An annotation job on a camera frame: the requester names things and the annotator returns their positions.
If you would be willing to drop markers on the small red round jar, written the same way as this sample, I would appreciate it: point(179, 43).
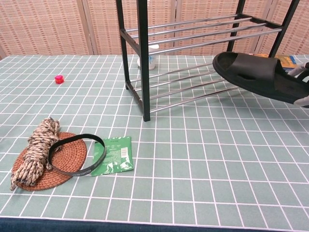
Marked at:
point(59, 79)

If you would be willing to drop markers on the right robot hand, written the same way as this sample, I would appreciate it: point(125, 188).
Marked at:
point(301, 101)

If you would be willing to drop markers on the black elastic headband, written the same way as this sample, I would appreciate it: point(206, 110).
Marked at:
point(80, 173)

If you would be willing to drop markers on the black metal shoe rack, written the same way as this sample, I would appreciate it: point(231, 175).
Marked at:
point(144, 72)

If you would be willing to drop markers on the woven bamboo folding screen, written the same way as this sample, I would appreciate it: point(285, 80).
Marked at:
point(48, 24)

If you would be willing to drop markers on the orange and blue carton box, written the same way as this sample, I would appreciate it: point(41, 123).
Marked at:
point(288, 61)

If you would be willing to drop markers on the round brown woven coaster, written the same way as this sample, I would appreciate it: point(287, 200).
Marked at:
point(70, 157)

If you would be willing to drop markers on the green foil sachet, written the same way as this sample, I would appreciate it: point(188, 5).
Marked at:
point(116, 157)

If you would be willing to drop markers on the green checked tablecloth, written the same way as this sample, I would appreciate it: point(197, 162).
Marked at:
point(193, 169)

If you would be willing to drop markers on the white plastic bottle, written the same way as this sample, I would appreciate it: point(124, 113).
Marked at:
point(152, 63)

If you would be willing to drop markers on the black rubber slipper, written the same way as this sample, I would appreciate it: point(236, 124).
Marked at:
point(253, 70)

